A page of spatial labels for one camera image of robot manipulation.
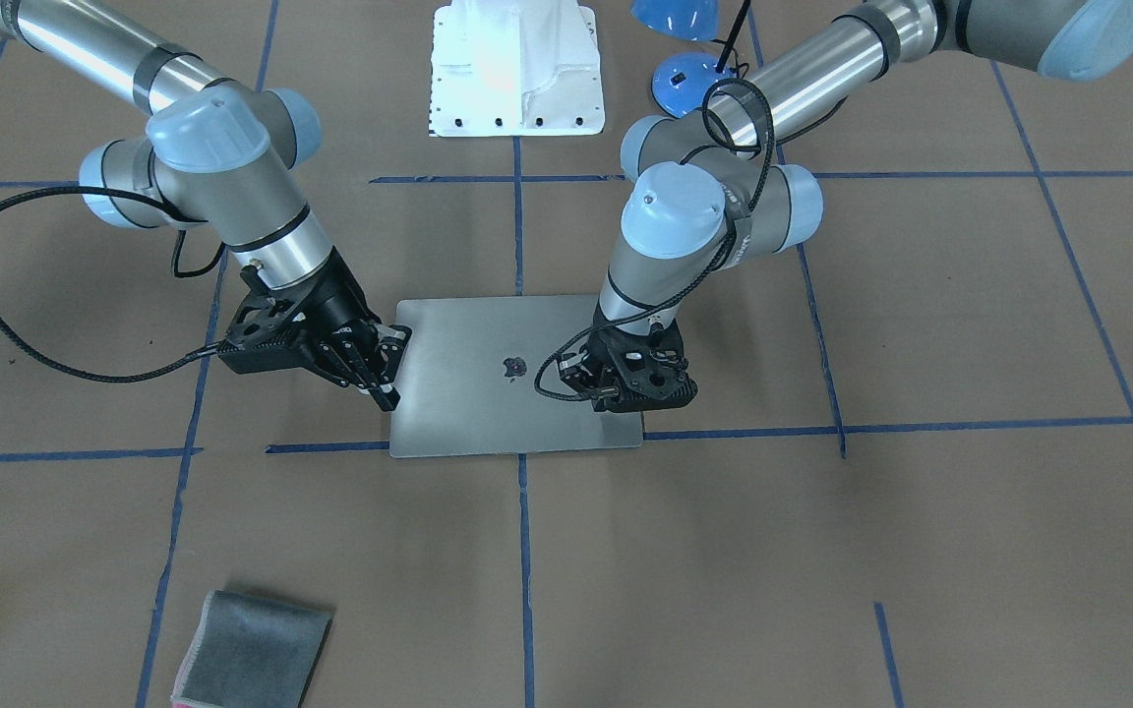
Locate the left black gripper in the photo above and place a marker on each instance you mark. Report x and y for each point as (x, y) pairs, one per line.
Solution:
(578, 375)

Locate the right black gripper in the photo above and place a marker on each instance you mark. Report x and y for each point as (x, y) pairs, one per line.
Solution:
(339, 307)

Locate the grey laptop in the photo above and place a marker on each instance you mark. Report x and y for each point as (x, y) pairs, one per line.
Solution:
(465, 383)

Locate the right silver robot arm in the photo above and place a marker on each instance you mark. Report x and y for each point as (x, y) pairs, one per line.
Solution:
(218, 153)

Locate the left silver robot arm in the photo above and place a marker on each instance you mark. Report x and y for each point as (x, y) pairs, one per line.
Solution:
(708, 194)

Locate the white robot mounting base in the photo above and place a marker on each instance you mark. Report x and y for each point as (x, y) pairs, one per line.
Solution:
(515, 68)

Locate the blue desk lamp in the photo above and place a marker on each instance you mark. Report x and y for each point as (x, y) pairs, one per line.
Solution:
(681, 82)

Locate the folded grey cloth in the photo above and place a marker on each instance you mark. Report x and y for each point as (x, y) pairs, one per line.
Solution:
(249, 651)

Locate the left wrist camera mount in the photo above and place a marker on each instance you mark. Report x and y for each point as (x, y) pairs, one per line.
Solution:
(652, 371)

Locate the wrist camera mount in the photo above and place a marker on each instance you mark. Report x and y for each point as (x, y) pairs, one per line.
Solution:
(652, 371)
(267, 332)

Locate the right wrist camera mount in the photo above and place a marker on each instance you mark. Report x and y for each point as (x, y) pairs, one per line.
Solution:
(267, 332)

